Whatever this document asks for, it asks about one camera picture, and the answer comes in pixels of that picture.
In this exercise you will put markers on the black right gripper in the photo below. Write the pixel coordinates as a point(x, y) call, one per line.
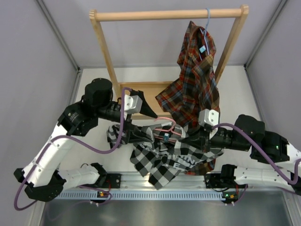
point(199, 139)

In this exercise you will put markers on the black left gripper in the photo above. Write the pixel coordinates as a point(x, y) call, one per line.
point(135, 135)

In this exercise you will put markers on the pink wire hanger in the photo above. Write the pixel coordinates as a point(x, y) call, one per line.
point(167, 133)

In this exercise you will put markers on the black white checkered shirt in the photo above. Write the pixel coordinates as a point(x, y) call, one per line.
point(164, 161)

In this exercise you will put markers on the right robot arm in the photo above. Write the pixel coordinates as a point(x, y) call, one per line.
point(265, 147)

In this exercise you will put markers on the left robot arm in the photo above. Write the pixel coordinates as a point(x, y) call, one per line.
point(42, 180)

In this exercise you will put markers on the red brown plaid shirt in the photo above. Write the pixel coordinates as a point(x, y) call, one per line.
point(196, 87)

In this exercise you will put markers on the wooden clothes rack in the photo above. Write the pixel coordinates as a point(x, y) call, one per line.
point(149, 32)

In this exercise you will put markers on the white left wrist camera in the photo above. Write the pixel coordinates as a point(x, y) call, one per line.
point(133, 104)

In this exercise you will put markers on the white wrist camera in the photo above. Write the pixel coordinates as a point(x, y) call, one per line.
point(133, 104)
point(208, 119)

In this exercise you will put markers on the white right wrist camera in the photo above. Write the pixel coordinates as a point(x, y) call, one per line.
point(208, 119)

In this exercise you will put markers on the aluminium mounting rail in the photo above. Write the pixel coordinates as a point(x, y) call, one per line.
point(134, 187)

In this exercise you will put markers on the blue wire hanger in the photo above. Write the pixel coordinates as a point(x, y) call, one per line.
point(204, 32)

